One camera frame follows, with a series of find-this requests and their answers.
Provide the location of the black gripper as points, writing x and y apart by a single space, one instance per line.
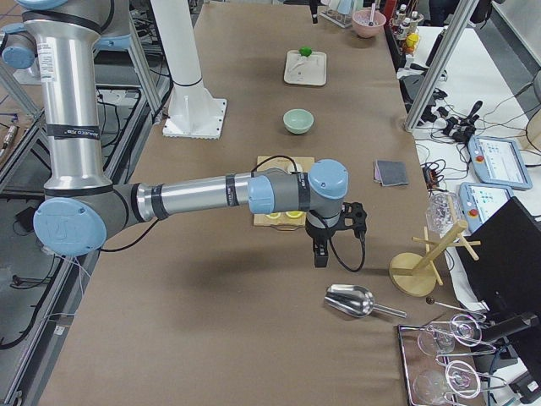
319 234

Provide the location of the white ceramic spoon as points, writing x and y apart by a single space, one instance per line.
301 61

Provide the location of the mint green bowl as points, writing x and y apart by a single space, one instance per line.
298 121

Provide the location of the pink bowl with ice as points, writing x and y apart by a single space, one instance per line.
367 26

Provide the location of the single lemon slice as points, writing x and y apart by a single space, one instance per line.
273 216

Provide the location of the metal scoop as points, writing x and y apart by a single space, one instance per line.
357 301

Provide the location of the pink purple cloth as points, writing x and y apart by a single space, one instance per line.
376 173

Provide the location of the wooden mug tree stand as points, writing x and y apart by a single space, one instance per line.
416 275

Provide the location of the bamboo cutting board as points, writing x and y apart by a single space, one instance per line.
283 223

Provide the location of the grey folded cloth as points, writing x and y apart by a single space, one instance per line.
392 173

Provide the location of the teach pendant near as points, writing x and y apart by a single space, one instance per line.
481 201

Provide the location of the teach pendant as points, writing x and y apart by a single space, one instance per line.
498 161
481 201

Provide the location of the cream rabbit tray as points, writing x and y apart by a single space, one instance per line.
313 73

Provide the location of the black monitor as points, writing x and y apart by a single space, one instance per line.
506 275

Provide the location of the teach pendant far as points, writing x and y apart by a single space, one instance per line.
498 161

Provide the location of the green lime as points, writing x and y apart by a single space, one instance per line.
305 51

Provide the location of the black wire glass rack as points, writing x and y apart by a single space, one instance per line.
437 361

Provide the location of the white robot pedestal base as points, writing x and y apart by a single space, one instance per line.
192 110

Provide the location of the aluminium frame post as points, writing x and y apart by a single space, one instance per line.
463 14

